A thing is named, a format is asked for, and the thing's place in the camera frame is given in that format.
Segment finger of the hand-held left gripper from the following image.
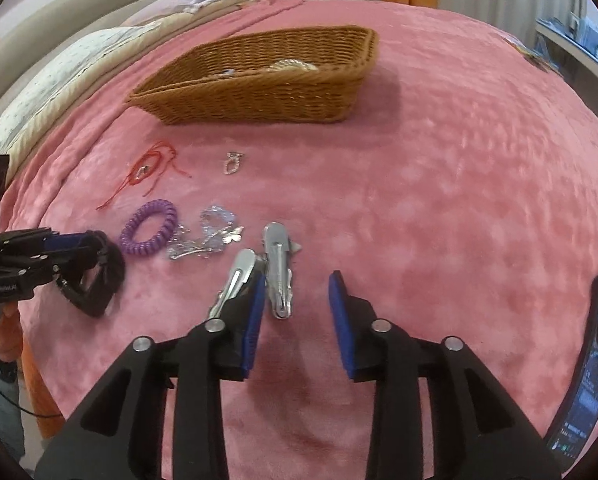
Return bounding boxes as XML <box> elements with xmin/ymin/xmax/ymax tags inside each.
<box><xmin>0</xmin><ymin>254</ymin><xmax>82</xmax><ymax>283</ymax></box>
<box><xmin>0</xmin><ymin>229</ymin><xmax>100</xmax><ymax>257</ymax></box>

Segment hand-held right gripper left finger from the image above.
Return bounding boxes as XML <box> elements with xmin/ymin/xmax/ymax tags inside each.
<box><xmin>34</xmin><ymin>272</ymin><xmax>267</xmax><ymax>480</ymax></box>

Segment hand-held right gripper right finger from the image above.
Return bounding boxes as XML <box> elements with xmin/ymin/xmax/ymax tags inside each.
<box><xmin>327</xmin><ymin>270</ymin><xmax>562</xmax><ymax>480</ymax></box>

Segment slim silver hair clip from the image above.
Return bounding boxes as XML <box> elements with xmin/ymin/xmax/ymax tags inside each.
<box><xmin>207</xmin><ymin>248</ymin><xmax>267</xmax><ymax>319</ymax></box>

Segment black wristband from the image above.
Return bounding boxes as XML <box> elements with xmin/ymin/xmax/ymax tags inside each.
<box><xmin>54</xmin><ymin>230</ymin><xmax>126</xmax><ymax>318</ymax></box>

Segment long silver hair clip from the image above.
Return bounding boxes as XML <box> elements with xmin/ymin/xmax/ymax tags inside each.
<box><xmin>262</xmin><ymin>222</ymin><xmax>305</xmax><ymax>320</ymax></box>

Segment brown wicker basket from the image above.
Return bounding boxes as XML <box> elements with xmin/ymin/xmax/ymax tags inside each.
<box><xmin>124</xmin><ymin>25</ymin><xmax>380</xmax><ymax>126</ymax></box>

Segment person's left hand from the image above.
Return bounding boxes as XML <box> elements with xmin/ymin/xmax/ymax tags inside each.
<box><xmin>0</xmin><ymin>305</ymin><xmax>22</xmax><ymax>365</ymax></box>

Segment silver butterfly hair pin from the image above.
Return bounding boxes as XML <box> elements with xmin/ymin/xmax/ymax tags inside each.
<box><xmin>167</xmin><ymin>225</ymin><xmax>245</xmax><ymax>261</ymax></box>

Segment person's grey trousers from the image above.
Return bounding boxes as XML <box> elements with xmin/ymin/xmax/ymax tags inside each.
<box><xmin>0</xmin><ymin>352</ymin><xmax>27</xmax><ymax>463</ymax></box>

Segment white dotted pillow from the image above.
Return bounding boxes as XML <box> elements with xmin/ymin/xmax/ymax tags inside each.
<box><xmin>0</xmin><ymin>21</ymin><xmax>167</xmax><ymax>173</ymax></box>

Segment small silver earring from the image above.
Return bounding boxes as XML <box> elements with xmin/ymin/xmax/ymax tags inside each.
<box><xmin>222</xmin><ymin>151</ymin><xmax>246</xmax><ymax>176</ymax></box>

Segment pink fleece blanket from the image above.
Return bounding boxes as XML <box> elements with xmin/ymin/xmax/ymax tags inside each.
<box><xmin>3</xmin><ymin>0</ymin><xmax>598</xmax><ymax>480</ymax></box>

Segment black smartphone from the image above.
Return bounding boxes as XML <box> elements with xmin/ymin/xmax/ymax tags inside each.
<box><xmin>544</xmin><ymin>272</ymin><xmax>598</xmax><ymax>467</ymax></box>

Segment lilac pillow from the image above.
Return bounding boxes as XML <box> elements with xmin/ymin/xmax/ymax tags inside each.
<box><xmin>118</xmin><ymin>0</ymin><xmax>276</xmax><ymax>29</ymax></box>

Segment white side desk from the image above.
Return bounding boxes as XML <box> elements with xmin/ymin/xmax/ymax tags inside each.
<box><xmin>534</xmin><ymin>10</ymin><xmax>598</xmax><ymax>87</ymax></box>

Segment purple spiral hair tie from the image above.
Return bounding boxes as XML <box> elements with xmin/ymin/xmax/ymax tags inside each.
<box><xmin>120</xmin><ymin>199</ymin><xmax>178</xmax><ymax>258</ymax></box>

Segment clear crystal bracelet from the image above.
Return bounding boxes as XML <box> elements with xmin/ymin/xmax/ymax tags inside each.
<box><xmin>199</xmin><ymin>204</ymin><xmax>241</xmax><ymax>251</ymax></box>

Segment thin black cable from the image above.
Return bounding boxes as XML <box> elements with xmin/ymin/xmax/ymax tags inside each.
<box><xmin>0</xmin><ymin>359</ymin><xmax>66</xmax><ymax>419</ymax></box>

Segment red string bracelet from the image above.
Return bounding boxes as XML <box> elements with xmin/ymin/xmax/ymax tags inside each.
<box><xmin>96</xmin><ymin>140</ymin><xmax>193</xmax><ymax>211</ymax></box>

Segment pearl necklace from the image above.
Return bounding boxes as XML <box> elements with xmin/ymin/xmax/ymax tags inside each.
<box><xmin>263</xmin><ymin>58</ymin><xmax>321</xmax><ymax>74</ymax></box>

